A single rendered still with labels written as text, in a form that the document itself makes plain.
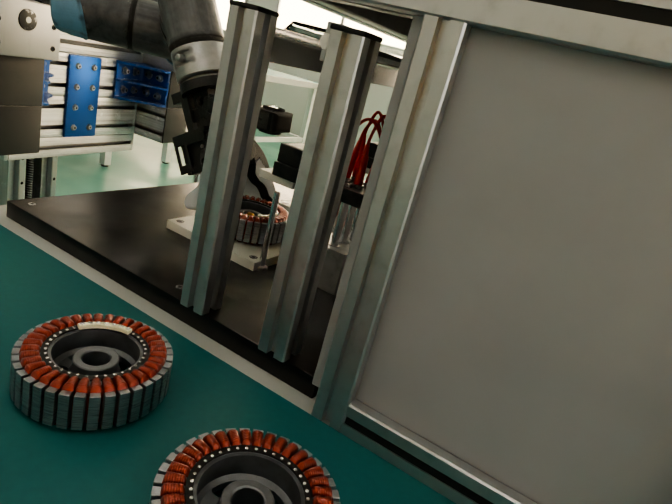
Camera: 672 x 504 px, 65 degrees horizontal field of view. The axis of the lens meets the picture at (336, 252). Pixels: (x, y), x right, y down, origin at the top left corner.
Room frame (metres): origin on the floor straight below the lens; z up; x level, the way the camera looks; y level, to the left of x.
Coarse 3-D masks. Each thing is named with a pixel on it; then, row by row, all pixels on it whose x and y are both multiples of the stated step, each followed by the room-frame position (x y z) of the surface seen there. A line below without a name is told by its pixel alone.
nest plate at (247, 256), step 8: (192, 216) 0.69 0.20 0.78; (168, 224) 0.65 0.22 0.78; (176, 224) 0.65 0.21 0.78; (184, 224) 0.65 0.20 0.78; (192, 224) 0.66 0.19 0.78; (176, 232) 0.65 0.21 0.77; (184, 232) 0.64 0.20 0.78; (240, 248) 0.62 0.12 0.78; (248, 248) 0.63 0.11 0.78; (256, 248) 0.64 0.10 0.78; (272, 248) 0.65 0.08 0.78; (232, 256) 0.60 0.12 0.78; (240, 256) 0.60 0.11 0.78; (248, 256) 0.60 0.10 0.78; (256, 256) 0.61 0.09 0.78; (272, 256) 0.62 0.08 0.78; (240, 264) 0.60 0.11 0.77; (248, 264) 0.59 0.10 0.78; (256, 264) 0.59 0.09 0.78; (272, 264) 0.62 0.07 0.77
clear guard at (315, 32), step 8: (296, 24) 0.86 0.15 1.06; (304, 24) 0.85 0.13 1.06; (296, 32) 0.89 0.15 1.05; (304, 32) 0.90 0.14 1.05; (312, 32) 0.92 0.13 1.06; (320, 32) 0.90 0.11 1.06; (384, 48) 0.85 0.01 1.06; (392, 48) 0.79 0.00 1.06; (400, 48) 0.78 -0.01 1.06; (400, 56) 1.03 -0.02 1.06
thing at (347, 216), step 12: (288, 144) 0.64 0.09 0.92; (300, 144) 0.66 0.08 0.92; (288, 156) 0.63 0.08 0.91; (300, 156) 0.63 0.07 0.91; (264, 168) 0.66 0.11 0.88; (276, 168) 0.64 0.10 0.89; (288, 168) 0.63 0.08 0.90; (276, 180) 0.64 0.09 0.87; (288, 180) 0.63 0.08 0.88; (348, 192) 0.59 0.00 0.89; (360, 192) 0.59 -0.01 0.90; (348, 204) 0.59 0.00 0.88; (360, 204) 0.58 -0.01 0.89; (348, 216) 0.62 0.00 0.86; (336, 228) 0.60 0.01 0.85; (348, 228) 0.62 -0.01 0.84; (336, 240) 0.60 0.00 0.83
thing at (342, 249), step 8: (328, 248) 0.59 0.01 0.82; (336, 248) 0.60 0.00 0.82; (344, 248) 0.60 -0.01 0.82; (328, 256) 0.59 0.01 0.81; (336, 256) 0.59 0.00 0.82; (344, 256) 0.58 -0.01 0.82; (328, 264) 0.59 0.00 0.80; (336, 264) 0.58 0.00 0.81; (344, 264) 0.59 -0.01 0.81; (328, 272) 0.59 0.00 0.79; (336, 272) 0.58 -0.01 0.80; (320, 280) 0.59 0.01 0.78; (328, 280) 0.59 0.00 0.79; (336, 280) 0.58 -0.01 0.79; (320, 288) 0.59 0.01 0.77; (328, 288) 0.59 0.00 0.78; (336, 288) 0.58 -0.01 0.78
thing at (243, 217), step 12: (252, 204) 0.72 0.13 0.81; (264, 204) 0.72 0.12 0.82; (240, 216) 0.64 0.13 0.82; (252, 216) 0.65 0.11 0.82; (264, 216) 0.66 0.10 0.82; (276, 216) 0.67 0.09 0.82; (240, 228) 0.63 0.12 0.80; (252, 228) 0.64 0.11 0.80; (264, 228) 0.64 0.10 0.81; (276, 228) 0.65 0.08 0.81; (240, 240) 0.63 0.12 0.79; (252, 240) 0.64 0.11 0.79; (276, 240) 0.66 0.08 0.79
